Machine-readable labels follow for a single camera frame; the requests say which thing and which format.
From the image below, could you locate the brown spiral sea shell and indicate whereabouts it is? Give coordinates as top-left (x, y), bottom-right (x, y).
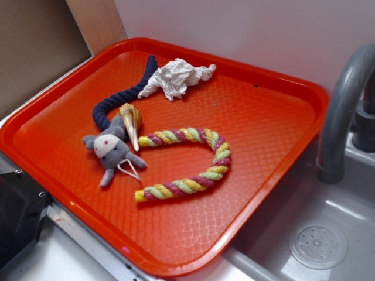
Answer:
top-left (118, 103), bottom-right (142, 152)

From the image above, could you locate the crumpled white paper towel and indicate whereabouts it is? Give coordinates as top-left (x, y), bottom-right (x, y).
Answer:
top-left (137, 58), bottom-right (217, 101)

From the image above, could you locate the grey plush mouse toy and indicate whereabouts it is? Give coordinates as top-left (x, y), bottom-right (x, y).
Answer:
top-left (83, 116), bottom-right (146, 187)

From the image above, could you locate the orange plastic tray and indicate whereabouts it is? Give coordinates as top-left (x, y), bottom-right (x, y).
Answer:
top-left (1, 39), bottom-right (329, 277)

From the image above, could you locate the light wooden board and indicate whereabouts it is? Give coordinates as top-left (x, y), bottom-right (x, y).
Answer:
top-left (66, 0), bottom-right (127, 56)

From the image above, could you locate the grey toy sink basin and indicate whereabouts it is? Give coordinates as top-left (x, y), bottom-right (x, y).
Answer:
top-left (224, 141), bottom-right (374, 280)

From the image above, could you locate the grey toy faucet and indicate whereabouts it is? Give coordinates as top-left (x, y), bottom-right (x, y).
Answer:
top-left (316, 43), bottom-right (374, 184)

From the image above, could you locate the brown cardboard panel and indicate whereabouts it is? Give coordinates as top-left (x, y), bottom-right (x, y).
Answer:
top-left (1, 1), bottom-right (91, 118)

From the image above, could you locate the multicolour twisted rope toy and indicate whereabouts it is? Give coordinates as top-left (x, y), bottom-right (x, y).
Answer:
top-left (134, 128), bottom-right (231, 203)

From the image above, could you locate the navy blue rope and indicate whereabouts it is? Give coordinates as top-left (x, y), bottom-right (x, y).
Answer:
top-left (92, 54), bottom-right (159, 132)

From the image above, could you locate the black metal bracket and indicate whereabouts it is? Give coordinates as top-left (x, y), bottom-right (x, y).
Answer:
top-left (1, 169), bottom-right (50, 272)

